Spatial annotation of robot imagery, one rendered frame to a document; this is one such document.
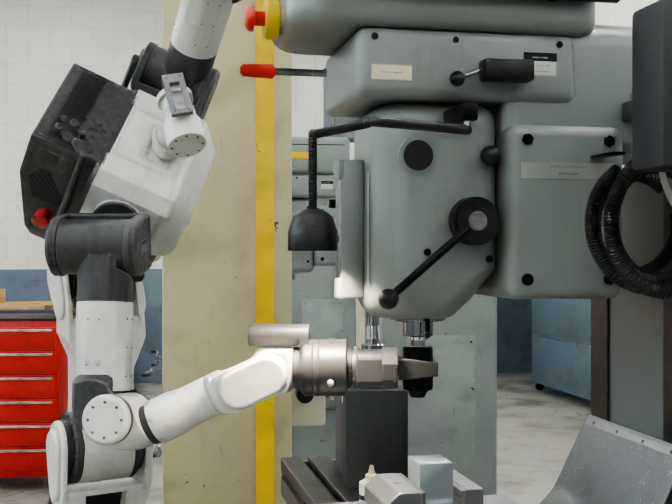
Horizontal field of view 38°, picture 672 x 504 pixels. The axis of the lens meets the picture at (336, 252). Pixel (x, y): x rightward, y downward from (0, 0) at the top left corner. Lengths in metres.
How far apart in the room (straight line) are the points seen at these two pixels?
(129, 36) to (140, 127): 8.93
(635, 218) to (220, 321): 1.82
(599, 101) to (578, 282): 0.27
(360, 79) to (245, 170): 1.84
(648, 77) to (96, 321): 0.89
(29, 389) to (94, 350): 4.42
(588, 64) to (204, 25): 0.69
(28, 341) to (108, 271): 4.39
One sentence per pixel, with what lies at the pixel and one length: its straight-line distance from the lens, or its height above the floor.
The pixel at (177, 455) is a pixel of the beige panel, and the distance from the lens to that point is 3.25.
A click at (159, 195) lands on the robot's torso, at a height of 1.51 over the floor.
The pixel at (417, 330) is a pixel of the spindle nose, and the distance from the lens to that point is 1.50.
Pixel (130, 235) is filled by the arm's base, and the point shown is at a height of 1.44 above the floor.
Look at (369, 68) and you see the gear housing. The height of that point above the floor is 1.67.
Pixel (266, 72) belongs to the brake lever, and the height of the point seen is 1.70.
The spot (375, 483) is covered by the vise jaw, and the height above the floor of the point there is 1.06.
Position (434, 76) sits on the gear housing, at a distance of 1.43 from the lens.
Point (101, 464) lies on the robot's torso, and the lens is 2.02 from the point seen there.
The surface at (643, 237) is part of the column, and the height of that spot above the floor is 1.43.
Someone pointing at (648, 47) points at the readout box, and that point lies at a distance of 1.31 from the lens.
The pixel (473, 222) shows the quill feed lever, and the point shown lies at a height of 1.45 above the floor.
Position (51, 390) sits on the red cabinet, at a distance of 5.98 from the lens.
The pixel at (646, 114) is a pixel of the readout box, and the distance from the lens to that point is 1.30.
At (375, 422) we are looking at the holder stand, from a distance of 1.88.
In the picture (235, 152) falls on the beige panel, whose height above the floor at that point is 1.73.
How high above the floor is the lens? 1.42
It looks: level
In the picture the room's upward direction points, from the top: straight up
